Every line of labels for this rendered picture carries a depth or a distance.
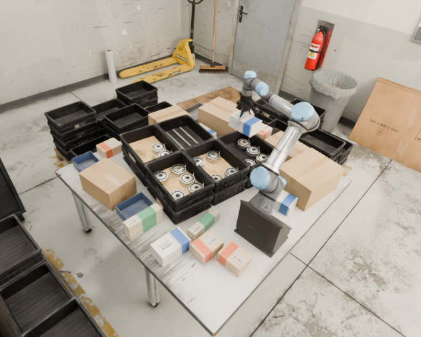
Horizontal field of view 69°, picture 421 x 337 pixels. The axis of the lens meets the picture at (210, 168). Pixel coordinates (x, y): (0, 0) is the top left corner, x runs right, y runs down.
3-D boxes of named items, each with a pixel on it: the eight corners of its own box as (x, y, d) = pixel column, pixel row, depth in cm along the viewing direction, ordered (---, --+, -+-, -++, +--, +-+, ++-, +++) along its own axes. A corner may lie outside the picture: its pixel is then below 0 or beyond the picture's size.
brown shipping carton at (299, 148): (305, 163, 252) (311, 148, 241) (289, 174, 240) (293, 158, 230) (276, 146, 268) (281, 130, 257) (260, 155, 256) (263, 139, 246)
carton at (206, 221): (211, 213, 204) (212, 207, 200) (218, 218, 201) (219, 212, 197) (187, 235, 189) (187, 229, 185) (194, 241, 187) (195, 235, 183)
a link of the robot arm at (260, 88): (273, 91, 195) (262, 84, 202) (266, 82, 187) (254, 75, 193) (265, 101, 197) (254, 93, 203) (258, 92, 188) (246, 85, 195)
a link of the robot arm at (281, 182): (279, 202, 184) (291, 182, 183) (270, 197, 174) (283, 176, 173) (264, 192, 192) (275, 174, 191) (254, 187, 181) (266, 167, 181)
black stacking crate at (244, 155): (277, 166, 230) (281, 154, 222) (248, 180, 215) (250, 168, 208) (243, 139, 253) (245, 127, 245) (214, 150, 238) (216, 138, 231)
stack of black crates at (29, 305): (89, 329, 196) (79, 304, 174) (43, 367, 179) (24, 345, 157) (59, 287, 216) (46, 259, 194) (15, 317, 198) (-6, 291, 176)
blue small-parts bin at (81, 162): (105, 171, 228) (103, 164, 223) (85, 180, 219) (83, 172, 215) (91, 158, 238) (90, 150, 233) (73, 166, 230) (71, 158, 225)
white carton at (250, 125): (260, 131, 221) (262, 120, 215) (249, 137, 214) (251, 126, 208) (238, 120, 231) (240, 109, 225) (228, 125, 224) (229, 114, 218)
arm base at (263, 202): (274, 217, 185) (283, 203, 184) (263, 213, 173) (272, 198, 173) (255, 204, 194) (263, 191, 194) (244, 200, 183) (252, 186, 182)
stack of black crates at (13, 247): (59, 286, 216) (41, 249, 187) (15, 317, 199) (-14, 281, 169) (34, 251, 235) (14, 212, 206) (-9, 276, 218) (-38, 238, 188)
